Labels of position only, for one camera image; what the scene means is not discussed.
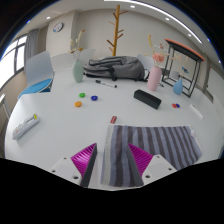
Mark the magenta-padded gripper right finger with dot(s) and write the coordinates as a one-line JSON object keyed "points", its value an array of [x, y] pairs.
{"points": [[141, 159]]}

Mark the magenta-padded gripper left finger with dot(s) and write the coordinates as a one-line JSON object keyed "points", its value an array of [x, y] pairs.
{"points": [[83, 160]]}

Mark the grey striped towel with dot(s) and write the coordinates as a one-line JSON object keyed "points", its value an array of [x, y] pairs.
{"points": [[160, 143]]}

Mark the orange round magnet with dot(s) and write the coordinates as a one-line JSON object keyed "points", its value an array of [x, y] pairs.
{"points": [[78, 104]]}

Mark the black rectangular box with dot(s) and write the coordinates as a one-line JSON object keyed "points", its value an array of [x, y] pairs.
{"points": [[146, 98]]}

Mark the red round magnet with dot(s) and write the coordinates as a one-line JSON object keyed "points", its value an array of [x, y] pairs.
{"points": [[173, 105]]}

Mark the blue round magnet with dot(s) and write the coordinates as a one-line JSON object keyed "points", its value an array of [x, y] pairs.
{"points": [[178, 105], [94, 98]]}

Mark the green round magnet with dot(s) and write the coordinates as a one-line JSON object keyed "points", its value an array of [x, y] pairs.
{"points": [[82, 95]]}

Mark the white remote control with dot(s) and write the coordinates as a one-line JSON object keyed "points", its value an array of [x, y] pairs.
{"points": [[25, 126]]}

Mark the white marker pen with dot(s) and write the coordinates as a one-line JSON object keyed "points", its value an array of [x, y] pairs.
{"points": [[196, 111]]}

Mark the pink vase with flowers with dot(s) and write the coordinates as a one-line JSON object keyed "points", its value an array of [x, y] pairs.
{"points": [[154, 80]]}

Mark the blue vase with dried stems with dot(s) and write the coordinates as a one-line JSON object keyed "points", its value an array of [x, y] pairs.
{"points": [[177, 87]]}

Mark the green vase with dried flowers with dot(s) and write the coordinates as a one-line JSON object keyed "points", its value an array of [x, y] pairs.
{"points": [[78, 73]]}

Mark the grey backpack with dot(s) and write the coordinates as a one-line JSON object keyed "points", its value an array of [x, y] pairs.
{"points": [[113, 68]]}

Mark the white metal rack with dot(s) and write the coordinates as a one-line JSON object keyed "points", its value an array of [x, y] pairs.
{"points": [[3, 103]]}

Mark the black-framed orange-topped side table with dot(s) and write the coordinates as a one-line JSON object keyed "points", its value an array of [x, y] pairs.
{"points": [[183, 48]]}

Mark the window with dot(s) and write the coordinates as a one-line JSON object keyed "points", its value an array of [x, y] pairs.
{"points": [[10, 61]]}

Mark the grey curtain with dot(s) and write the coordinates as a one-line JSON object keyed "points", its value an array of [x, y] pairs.
{"points": [[31, 45]]}

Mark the wooden coat rack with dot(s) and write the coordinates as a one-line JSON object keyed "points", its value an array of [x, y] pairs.
{"points": [[116, 30]]}

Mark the long ceiling light strip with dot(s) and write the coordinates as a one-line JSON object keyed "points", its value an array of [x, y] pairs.
{"points": [[160, 11]]}

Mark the round ceiling spot lights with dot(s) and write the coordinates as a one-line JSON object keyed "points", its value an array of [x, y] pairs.
{"points": [[132, 6]]}

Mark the white wall board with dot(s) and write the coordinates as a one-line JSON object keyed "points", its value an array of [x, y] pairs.
{"points": [[216, 83]]}

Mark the round wall clock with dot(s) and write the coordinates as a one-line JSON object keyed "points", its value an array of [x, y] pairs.
{"points": [[58, 27]]}

